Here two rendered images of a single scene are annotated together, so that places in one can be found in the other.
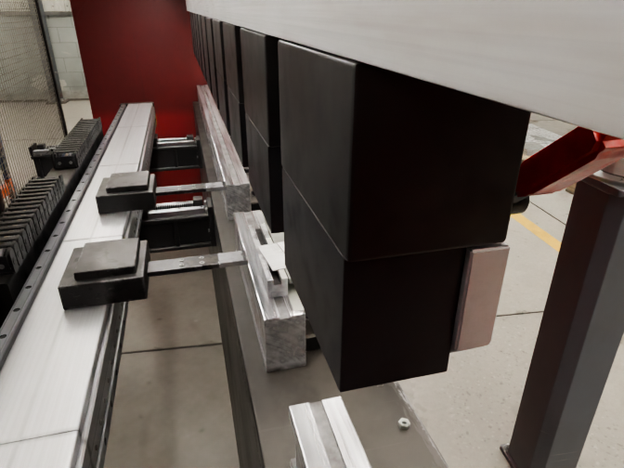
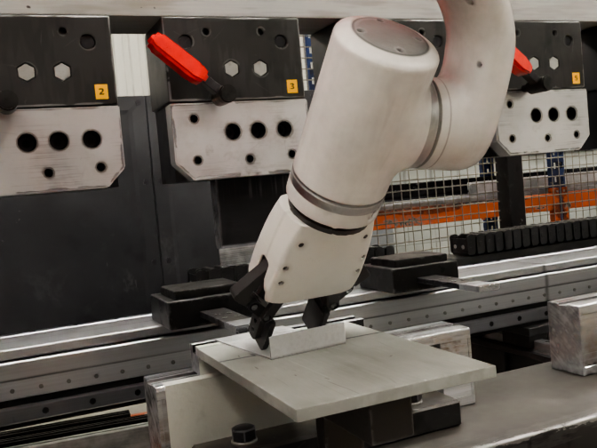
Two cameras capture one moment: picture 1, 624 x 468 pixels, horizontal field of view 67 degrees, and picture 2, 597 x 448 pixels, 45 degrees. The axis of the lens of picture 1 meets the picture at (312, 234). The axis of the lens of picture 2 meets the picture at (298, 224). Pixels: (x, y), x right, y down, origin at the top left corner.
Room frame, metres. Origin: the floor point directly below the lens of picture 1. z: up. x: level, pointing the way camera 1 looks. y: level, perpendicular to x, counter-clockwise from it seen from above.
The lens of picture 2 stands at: (0.60, -0.73, 1.16)
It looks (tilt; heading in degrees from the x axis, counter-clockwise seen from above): 3 degrees down; 81
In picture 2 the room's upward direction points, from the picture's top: 5 degrees counter-clockwise
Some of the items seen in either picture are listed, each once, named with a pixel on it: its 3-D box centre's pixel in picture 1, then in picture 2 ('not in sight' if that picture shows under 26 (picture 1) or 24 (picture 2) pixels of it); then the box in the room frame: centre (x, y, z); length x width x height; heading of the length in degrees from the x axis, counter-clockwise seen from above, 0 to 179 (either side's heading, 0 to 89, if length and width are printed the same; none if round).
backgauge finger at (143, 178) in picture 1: (164, 187); (433, 274); (0.96, 0.32, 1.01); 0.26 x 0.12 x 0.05; 105
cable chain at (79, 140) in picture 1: (80, 139); (545, 233); (1.32, 0.66, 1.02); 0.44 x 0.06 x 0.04; 15
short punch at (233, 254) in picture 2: not in sight; (259, 219); (0.68, 0.07, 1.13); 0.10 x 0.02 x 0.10; 15
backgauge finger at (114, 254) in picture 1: (161, 262); (216, 307); (0.63, 0.23, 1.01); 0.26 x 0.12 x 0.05; 105
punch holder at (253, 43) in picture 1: (298, 122); (34, 109); (0.46, 0.01, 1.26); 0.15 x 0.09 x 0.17; 15
